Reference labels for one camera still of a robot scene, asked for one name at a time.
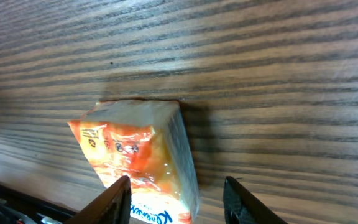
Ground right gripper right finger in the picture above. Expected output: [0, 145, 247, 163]
[223, 176, 288, 224]

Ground orange tissue pack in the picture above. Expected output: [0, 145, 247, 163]
[68, 100, 199, 223]

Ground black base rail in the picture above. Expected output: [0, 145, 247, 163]
[0, 185, 76, 224]

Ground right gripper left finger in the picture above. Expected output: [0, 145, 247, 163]
[64, 175, 131, 224]

